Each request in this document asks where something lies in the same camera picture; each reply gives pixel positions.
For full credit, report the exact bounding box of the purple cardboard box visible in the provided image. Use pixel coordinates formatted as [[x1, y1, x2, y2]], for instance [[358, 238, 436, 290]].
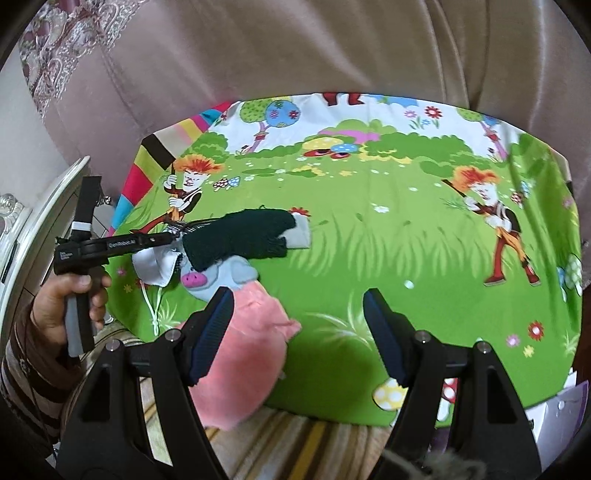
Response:
[[524, 369, 589, 476]]

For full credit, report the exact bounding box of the beige embroidered curtain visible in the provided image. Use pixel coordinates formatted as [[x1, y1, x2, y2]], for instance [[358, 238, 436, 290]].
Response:
[[14, 0, 591, 167]]

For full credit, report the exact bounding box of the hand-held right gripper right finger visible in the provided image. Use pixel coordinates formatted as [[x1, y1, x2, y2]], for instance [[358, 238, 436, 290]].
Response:
[[362, 287, 541, 480]]

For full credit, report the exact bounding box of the striped bed cover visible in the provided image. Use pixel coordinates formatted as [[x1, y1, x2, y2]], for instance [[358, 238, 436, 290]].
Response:
[[92, 323, 398, 480]]

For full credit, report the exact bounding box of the light blue plush toy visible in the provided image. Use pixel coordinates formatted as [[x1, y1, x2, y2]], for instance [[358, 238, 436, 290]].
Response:
[[178, 256, 260, 303]]

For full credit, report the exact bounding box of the person's left forearm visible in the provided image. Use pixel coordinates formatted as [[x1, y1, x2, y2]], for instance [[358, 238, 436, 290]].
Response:
[[0, 318, 84, 457]]

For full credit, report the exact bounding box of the person's left hand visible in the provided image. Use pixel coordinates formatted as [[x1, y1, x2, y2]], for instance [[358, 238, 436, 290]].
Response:
[[30, 272, 113, 344]]

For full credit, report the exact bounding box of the dark green knit mitten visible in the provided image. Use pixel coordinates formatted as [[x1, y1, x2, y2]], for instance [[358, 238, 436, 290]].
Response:
[[182, 208, 297, 272]]

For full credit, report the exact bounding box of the grey cloth piece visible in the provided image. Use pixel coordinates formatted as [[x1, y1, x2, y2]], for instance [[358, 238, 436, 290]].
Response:
[[279, 213, 314, 251]]

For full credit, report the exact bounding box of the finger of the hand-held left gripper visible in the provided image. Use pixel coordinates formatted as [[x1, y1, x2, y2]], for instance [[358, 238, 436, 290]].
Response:
[[136, 230, 185, 252]]

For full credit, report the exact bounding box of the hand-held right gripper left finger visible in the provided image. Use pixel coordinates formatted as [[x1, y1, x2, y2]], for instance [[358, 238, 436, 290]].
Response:
[[58, 286, 238, 480]]

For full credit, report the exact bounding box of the white face mask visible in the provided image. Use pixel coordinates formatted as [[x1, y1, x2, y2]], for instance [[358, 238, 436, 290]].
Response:
[[131, 249, 185, 333]]

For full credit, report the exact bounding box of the green cartoon printed blanket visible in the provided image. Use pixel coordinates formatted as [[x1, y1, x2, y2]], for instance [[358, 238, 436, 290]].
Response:
[[108, 90, 583, 425]]

